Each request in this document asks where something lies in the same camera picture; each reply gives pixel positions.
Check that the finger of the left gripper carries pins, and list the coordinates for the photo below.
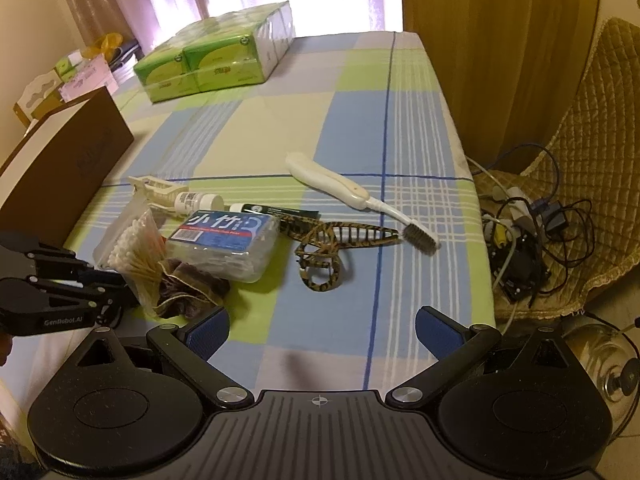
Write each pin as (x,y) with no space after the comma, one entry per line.
(114,286)

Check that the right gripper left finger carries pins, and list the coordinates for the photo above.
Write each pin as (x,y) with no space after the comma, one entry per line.
(184,353)

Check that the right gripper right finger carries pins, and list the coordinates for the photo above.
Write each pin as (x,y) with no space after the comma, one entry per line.
(457,349)

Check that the cotton swab bag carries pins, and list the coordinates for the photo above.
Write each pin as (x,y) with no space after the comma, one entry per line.
(133,247)

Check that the brown velvet scrunchie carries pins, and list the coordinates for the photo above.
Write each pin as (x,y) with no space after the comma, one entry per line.
(188,290)

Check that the white claw hair clip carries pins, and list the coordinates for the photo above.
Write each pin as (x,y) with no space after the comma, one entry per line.
(160,194)

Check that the white small pill bottle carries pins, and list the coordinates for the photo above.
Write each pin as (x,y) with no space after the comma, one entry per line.
(187,203)

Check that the blue floss pick box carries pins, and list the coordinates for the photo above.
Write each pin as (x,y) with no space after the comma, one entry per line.
(236,246)

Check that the white toothbrush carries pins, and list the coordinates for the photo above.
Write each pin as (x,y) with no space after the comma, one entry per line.
(352,194)

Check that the tiger-pattern hair clip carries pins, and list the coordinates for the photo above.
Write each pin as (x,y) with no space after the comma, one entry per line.
(320,243)

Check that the green toothpaste tube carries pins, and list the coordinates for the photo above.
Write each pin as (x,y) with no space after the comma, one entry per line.
(273,210)

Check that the brown white storage box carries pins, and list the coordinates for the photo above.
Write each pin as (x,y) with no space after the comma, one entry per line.
(52,175)

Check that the quilted chair cushion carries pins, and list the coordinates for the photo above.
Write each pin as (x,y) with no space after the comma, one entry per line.
(592,160)

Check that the white cardboard box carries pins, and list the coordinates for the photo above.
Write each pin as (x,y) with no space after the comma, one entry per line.
(51,90)

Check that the checked tablecloth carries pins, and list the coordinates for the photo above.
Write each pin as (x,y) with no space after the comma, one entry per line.
(368,106)

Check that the yellow plastic bag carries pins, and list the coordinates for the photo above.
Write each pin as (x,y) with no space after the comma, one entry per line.
(105,45)

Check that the green tissue multipack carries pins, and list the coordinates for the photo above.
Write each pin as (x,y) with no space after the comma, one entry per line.
(235,49)

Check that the brown curtain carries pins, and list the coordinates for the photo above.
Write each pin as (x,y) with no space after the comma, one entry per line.
(508,68)

